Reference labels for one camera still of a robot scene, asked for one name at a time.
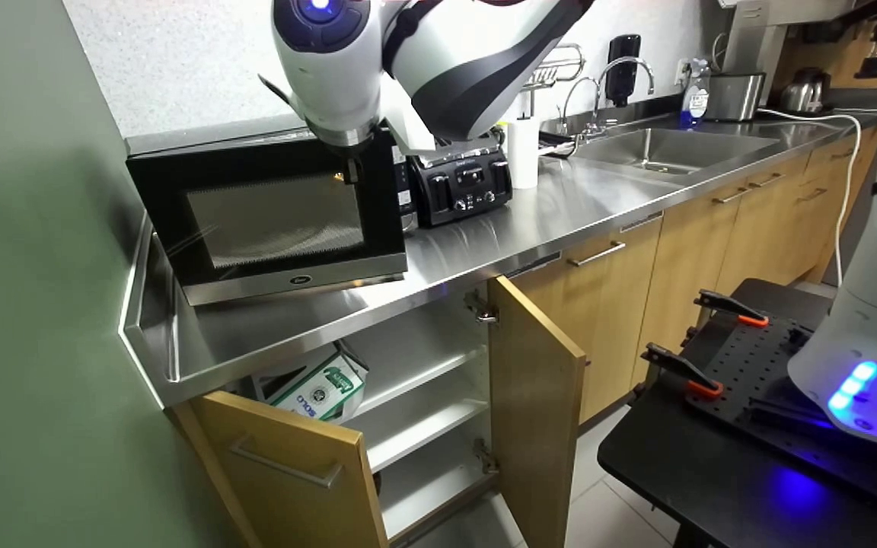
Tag black microwave oven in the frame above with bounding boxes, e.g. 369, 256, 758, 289
129, 131, 404, 305

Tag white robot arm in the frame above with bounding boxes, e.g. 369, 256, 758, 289
270, 0, 593, 154

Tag white cabinet shelves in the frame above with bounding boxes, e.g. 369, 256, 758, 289
253, 293, 509, 546

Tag black toaster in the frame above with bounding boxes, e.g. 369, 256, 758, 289
404, 145, 512, 229

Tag closed wooden cabinet door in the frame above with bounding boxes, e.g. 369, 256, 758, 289
515, 219, 661, 423

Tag orange black clamp rear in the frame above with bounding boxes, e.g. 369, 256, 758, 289
694, 289, 770, 330

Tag blue dish soap bottle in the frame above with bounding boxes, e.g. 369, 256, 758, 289
682, 58, 709, 129

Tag stainless steel sink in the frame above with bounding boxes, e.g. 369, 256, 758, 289
575, 129, 776, 174

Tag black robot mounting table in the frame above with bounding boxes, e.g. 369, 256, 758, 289
596, 280, 877, 548

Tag open wooden cabinet door left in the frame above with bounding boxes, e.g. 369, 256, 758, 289
178, 394, 386, 548

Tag open wooden cabinet door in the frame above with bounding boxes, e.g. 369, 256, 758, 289
488, 277, 587, 548
178, 394, 386, 548

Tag orange black clamp front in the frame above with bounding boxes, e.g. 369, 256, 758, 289
642, 345, 725, 398

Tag white power cable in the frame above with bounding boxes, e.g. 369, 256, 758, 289
758, 105, 869, 293

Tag orange black clamp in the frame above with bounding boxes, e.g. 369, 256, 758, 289
694, 289, 770, 330
642, 345, 725, 398

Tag open wooden cabinet door right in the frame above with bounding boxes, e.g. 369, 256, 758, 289
488, 277, 587, 548

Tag green white cardboard box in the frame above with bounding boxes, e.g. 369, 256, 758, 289
268, 351, 369, 423

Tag white paper towel roll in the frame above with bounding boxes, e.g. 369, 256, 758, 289
504, 120, 540, 190

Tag chrome faucet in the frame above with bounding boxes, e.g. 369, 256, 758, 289
591, 55, 654, 115

